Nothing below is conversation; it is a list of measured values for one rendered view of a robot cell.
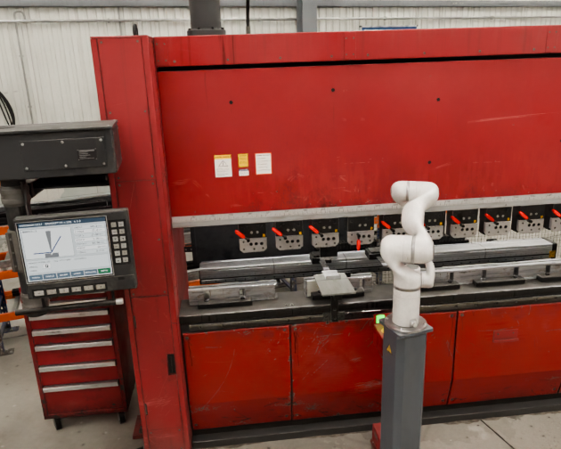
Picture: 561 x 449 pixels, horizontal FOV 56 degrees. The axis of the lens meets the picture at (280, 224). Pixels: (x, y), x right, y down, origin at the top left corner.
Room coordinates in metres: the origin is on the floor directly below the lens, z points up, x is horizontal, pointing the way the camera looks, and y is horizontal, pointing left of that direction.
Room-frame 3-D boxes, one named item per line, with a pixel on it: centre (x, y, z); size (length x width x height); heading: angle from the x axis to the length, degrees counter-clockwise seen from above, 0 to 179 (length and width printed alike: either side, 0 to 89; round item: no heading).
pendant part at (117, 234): (2.14, 0.87, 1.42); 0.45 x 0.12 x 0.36; 101
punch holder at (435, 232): (2.85, -0.84, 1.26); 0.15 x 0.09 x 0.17; 96
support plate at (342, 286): (2.65, -0.28, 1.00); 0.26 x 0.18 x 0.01; 6
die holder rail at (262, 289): (2.74, 0.28, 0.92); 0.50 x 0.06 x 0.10; 96
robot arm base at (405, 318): (2.17, -0.56, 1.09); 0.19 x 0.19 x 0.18
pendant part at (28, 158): (2.21, 0.93, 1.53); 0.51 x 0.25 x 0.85; 101
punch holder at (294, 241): (2.77, -0.04, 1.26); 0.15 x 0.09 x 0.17; 96
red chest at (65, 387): (2.99, 1.26, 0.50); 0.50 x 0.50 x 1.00; 6
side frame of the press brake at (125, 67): (2.87, 0.72, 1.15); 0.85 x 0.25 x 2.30; 6
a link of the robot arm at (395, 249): (2.18, -0.53, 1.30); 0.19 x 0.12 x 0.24; 72
